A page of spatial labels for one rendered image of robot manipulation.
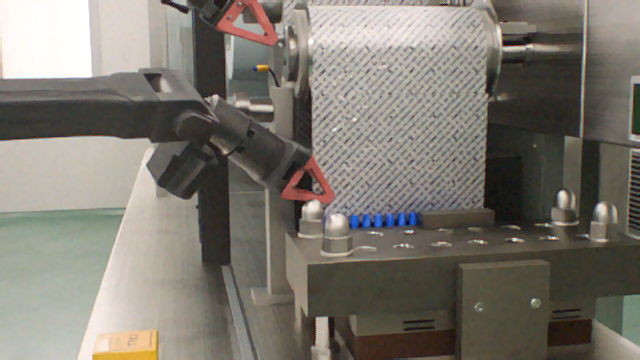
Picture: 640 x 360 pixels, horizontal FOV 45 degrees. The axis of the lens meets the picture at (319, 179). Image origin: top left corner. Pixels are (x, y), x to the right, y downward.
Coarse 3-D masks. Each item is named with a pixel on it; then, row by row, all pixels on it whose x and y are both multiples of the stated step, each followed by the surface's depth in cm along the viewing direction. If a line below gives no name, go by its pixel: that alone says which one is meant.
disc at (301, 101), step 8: (304, 0) 99; (296, 8) 104; (304, 8) 98; (304, 16) 98; (304, 24) 98; (312, 40) 96; (312, 48) 96; (312, 56) 96; (312, 64) 96; (312, 72) 97; (304, 88) 100; (304, 96) 100; (304, 104) 101
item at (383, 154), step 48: (336, 96) 97; (384, 96) 98; (432, 96) 100; (480, 96) 101; (336, 144) 98; (384, 144) 100; (432, 144) 101; (480, 144) 102; (336, 192) 100; (384, 192) 101; (432, 192) 102; (480, 192) 103
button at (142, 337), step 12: (108, 336) 89; (120, 336) 89; (132, 336) 89; (144, 336) 89; (156, 336) 89; (96, 348) 85; (108, 348) 85; (120, 348) 85; (132, 348) 85; (144, 348) 85; (156, 348) 86
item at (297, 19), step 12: (300, 12) 100; (480, 12) 104; (300, 24) 98; (300, 36) 97; (492, 36) 102; (300, 48) 97; (492, 48) 102; (300, 60) 98; (492, 60) 102; (300, 72) 98; (300, 84) 99; (300, 96) 102; (312, 96) 103
